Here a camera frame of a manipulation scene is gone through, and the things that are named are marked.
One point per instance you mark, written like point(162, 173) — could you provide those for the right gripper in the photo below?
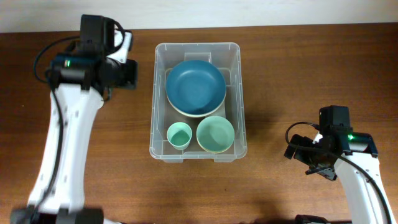
point(326, 172)

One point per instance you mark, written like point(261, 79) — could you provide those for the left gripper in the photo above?
point(130, 82)

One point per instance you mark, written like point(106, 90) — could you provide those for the dark blue large bowl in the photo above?
point(195, 87)

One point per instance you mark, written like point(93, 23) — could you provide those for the cream large bowl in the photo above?
point(219, 111)

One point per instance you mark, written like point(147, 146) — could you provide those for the mint green plastic cup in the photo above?
point(179, 135)

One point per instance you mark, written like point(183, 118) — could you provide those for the mint green small bowl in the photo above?
point(215, 132)

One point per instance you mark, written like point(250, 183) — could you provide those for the yellow small bowl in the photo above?
point(215, 151)

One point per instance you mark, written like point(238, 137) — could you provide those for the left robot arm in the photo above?
point(81, 79)

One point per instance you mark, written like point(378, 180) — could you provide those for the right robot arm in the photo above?
point(357, 167)

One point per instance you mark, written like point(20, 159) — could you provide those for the clear plastic storage container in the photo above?
point(226, 57)

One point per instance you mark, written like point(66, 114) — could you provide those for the white label in container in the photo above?
point(226, 105)

